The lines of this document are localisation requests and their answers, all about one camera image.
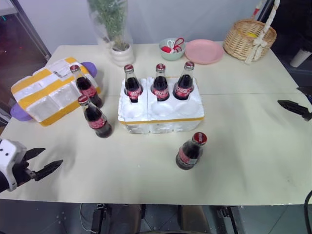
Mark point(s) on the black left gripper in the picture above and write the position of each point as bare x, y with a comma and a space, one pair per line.
22, 174

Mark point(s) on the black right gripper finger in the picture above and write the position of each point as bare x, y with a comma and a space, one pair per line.
298, 109
306, 90

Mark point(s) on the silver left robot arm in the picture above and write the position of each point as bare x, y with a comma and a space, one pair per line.
3, 181

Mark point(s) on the foam lid with yellow tape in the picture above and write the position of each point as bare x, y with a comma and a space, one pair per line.
48, 97

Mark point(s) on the glass cola bottle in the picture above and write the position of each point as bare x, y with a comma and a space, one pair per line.
85, 85
160, 85
184, 86
97, 120
189, 153
132, 85

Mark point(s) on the white foam bottle tray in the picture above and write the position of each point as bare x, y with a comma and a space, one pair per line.
161, 117

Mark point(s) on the white paper cup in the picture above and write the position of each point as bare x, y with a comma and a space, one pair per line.
299, 58

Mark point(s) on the purple plastic tray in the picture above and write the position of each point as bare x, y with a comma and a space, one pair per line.
20, 114

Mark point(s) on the yellow item in basket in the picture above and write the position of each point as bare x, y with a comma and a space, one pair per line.
251, 34

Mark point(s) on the wicker basket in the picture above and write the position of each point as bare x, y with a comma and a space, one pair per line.
241, 44

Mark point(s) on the pink plate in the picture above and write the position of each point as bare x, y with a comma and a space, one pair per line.
203, 51

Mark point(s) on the white ribbed plant pot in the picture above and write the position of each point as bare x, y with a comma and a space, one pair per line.
122, 56

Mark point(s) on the light green bowl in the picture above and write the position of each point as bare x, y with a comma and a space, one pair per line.
173, 56

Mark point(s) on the green plant in plastic wrap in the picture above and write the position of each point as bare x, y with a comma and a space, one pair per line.
109, 22

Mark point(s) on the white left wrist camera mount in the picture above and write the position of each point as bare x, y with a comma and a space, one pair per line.
8, 152

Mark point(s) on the black table bracket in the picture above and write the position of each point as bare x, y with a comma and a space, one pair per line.
225, 212

